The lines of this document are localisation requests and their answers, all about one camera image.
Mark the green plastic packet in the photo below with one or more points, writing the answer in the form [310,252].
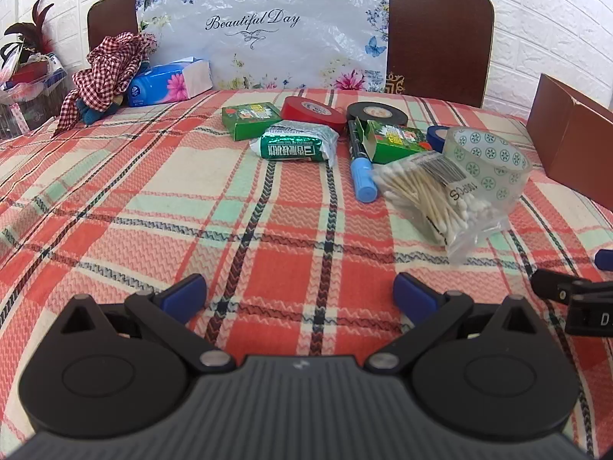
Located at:
[292,146]

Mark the red checkered cloth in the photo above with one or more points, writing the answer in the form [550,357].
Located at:
[112,62]

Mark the floral plastic bag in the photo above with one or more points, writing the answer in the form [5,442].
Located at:
[268,48]

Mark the blue tape roll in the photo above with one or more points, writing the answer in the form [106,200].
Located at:
[435,138]

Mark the plaid blanket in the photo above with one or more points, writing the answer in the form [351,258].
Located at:
[143,201]

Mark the green cardboard box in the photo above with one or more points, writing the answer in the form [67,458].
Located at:
[249,120]

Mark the clear tape roll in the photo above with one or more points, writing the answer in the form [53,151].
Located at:
[479,146]

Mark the dark teal cloth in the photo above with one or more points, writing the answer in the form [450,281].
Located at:
[103,109]

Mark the brown wooden headboard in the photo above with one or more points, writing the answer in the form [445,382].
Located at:
[431,19]

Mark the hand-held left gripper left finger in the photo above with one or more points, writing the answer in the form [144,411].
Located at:
[184,294]

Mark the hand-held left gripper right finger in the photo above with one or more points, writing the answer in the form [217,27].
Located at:
[414,294]

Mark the red feather decoration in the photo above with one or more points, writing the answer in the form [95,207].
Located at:
[40,14]

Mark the brown cardboard box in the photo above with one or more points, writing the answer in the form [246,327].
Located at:
[570,139]

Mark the red tape roll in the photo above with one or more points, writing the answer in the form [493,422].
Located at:
[306,110]

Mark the blue marker pen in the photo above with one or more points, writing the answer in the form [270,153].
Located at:
[363,177]

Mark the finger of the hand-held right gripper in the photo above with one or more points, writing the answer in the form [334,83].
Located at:
[605,259]
[558,286]

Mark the blue tissue pack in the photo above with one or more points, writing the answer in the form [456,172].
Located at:
[158,84]

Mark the bag of cotton swabs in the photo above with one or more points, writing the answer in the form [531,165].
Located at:
[431,191]

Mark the black tape roll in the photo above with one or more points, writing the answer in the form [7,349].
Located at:
[378,112]

